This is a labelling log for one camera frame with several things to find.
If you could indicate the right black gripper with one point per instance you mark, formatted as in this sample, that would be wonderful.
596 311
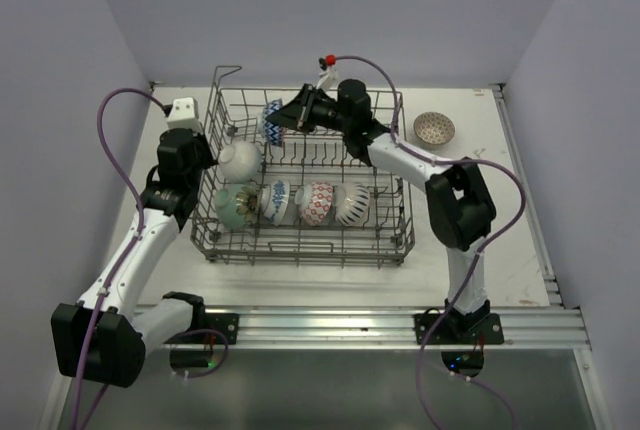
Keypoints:
298 112

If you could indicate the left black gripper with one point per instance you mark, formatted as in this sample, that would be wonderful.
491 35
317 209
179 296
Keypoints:
201 140

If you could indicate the blue zigzag ceramic bowl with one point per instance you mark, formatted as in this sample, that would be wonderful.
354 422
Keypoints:
271 133

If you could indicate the brown dotted ceramic bowl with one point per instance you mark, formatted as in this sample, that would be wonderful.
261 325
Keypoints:
434 129

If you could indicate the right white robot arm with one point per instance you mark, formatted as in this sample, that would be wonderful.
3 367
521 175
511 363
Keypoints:
460 208

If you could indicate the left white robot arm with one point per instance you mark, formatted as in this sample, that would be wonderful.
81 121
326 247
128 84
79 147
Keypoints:
100 338

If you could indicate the white ribbed ceramic bowl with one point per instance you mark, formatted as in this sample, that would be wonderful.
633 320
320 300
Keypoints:
239 161

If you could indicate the pale green ceramic bowl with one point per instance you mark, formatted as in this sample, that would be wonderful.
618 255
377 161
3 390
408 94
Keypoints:
230 203

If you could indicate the brown floral ceramic bowl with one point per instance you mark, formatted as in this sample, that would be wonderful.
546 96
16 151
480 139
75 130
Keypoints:
248 200

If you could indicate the blue floral white bowl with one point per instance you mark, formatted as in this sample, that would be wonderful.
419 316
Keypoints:
274 201

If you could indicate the red diamond pattern bowl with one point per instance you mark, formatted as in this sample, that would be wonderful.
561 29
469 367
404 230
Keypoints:
314 202

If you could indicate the white bowl dark stripes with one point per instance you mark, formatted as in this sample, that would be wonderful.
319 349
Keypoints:
351 202

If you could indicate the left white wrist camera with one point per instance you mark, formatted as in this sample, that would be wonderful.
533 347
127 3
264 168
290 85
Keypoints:
184 114

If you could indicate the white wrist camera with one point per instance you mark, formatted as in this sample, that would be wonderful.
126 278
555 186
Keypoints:
328 76
184 114

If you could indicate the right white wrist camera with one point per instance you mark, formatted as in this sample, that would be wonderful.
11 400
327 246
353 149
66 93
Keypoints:
328 76

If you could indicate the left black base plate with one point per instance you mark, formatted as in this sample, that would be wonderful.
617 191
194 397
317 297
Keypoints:
227 324

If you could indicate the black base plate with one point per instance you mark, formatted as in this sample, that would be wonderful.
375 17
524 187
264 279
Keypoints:
480 327
227 324

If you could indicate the aluminium mounting rail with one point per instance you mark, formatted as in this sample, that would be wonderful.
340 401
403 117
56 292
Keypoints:
387 328

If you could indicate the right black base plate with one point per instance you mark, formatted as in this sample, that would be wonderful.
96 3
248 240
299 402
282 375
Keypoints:
480 327

